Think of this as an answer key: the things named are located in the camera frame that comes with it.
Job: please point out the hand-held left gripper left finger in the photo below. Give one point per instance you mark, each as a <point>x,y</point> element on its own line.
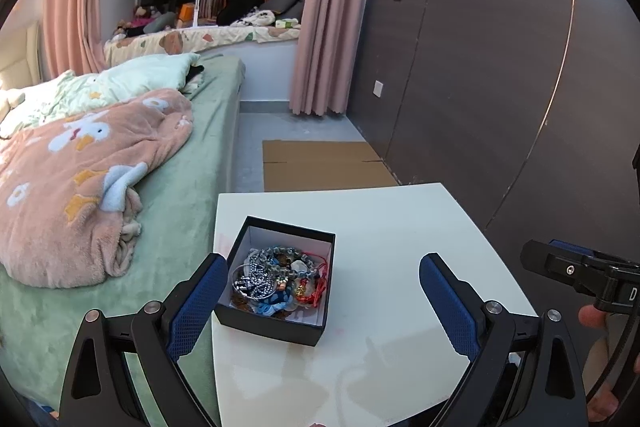
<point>197,307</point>

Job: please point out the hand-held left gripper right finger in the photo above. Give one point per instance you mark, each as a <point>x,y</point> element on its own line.
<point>447,307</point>

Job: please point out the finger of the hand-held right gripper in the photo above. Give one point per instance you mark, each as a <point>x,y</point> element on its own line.
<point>575,251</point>
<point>570,272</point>

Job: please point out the silver bangle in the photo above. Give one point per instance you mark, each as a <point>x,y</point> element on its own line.
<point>234,279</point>

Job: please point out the black jewelry box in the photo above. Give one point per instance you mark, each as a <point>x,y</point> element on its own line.
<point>270,329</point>

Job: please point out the white shell ornament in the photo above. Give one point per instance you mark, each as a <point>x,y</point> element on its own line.
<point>300,266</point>

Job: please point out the person's right hand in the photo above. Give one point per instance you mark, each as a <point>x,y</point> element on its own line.
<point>592,318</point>

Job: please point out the bed with green sheet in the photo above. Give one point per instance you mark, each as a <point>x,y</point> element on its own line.
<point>200,157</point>

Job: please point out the pink printed blanket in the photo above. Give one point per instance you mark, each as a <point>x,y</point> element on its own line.
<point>65,207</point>

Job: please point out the flat cardboard sheet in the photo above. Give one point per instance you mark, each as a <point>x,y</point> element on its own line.
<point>325,164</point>

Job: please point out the black cloth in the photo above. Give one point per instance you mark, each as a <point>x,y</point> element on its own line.
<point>195,72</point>

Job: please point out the light green quilt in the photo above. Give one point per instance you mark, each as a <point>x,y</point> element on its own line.
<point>145,74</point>

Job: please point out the floral window seat cushion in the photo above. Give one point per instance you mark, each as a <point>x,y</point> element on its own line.
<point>200,39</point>

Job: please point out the cream plush toy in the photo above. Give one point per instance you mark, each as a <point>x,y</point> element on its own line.
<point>10,102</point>

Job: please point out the pile of plush toys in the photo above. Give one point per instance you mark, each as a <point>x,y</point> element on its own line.
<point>150,24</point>

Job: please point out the orange box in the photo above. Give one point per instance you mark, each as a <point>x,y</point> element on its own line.
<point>187,16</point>

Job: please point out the white and black cushion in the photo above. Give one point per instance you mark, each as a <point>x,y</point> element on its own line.
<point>260,18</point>

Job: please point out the green tissue box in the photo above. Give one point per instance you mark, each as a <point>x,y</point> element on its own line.
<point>287,24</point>

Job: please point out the row of books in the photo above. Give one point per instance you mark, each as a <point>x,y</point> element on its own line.
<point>215,7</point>

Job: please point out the beige headboard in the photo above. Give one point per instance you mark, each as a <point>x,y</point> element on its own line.
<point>20,62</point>

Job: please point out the black bag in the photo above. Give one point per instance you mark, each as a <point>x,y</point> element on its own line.
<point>242,2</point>

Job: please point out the white wall socket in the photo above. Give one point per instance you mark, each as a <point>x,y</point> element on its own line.
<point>378,88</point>

